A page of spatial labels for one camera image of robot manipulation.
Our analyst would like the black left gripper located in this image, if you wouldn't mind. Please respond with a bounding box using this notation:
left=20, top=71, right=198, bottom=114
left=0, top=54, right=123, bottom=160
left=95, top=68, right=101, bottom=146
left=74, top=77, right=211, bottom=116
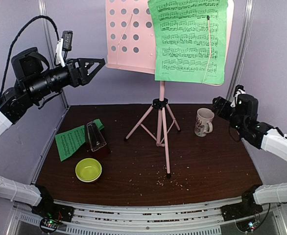
left=26, top=56, right=105, bottom=100

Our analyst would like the pink music stand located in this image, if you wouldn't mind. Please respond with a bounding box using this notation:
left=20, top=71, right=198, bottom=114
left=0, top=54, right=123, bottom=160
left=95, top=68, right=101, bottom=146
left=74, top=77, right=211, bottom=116
left=104, top=0, right=235, bottom=179

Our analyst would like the green sheet music page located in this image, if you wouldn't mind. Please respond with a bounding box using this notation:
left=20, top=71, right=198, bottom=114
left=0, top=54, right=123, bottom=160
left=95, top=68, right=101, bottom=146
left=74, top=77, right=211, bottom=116
left=148, top=0, right=228, bottom=86
left=54, top=118, right=106, bottom=163

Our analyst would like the brown wooden metronome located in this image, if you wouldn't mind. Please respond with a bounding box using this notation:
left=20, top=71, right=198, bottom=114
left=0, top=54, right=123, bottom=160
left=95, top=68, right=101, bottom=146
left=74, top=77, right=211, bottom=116
left=85, top=121, right=111, bottom=160

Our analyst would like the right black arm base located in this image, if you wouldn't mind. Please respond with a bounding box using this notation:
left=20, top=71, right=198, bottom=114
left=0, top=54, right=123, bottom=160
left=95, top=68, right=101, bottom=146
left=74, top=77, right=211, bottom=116
left=221, top=185, right=263, bottom=221

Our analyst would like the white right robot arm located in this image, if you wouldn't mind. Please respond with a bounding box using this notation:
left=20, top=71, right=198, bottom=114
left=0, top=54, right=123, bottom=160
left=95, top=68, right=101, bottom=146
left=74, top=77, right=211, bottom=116
left=212, top=94, right=287, bottom=216

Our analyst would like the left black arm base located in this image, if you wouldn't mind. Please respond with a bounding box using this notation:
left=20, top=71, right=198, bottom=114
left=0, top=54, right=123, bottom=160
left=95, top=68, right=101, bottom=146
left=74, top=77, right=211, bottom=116
left=31, top=185, right=74, bottom=223

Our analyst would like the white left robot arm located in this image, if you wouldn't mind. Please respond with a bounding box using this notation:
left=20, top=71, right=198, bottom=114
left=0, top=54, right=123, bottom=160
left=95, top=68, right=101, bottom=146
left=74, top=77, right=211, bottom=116
left=0, top=47, right=107, bottom=184

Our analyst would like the white floral ceramic mug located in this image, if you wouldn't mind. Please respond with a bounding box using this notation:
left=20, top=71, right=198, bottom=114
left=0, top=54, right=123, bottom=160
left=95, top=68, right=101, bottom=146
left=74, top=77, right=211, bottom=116
left=194, top=108, right=215, bottom=137

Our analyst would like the green plastic bowl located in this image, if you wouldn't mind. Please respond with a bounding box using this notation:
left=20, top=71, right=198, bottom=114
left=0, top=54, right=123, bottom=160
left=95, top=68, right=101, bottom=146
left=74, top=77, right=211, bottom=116
left=75, top=158, right=102, bottom=183

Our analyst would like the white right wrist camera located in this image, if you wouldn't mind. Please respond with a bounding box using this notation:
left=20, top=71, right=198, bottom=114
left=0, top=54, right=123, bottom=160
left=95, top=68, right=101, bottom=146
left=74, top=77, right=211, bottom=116
left=230, top=84, right=246, bottom=108

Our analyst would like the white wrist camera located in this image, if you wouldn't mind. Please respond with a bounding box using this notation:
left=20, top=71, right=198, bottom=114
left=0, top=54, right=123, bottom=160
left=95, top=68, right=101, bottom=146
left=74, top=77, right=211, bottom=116
left=55, top=30, right=73, bottom=67
left=230, top=84, right=246, bottom=108

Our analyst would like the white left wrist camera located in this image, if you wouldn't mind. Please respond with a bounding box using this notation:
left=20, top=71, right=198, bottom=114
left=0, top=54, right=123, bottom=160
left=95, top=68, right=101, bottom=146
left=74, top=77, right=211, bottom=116
left=55, top=30, right=73, bottom=67

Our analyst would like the left aluminium frame post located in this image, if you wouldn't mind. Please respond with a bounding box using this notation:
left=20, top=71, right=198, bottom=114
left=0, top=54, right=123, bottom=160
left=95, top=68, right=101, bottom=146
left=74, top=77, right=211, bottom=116
left=37, top=0, right=69, bottom=109

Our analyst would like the aluminium frame post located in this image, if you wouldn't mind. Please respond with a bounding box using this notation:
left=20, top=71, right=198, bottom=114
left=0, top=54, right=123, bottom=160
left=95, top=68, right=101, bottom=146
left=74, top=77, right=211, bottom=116
left=37, top=0, right=69, bottom=109
left=226, top=0, right=255, bottom=101

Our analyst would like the black braided left cable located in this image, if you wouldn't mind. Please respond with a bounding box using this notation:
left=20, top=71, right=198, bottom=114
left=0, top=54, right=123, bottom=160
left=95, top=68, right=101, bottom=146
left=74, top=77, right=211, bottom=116
left=0, top=15, right=61, bottom=116

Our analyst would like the right aluminium frame post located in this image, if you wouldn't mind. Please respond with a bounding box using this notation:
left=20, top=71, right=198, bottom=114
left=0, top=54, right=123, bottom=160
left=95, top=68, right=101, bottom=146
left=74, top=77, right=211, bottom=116
left=226, top=0, right=255, bottom=101

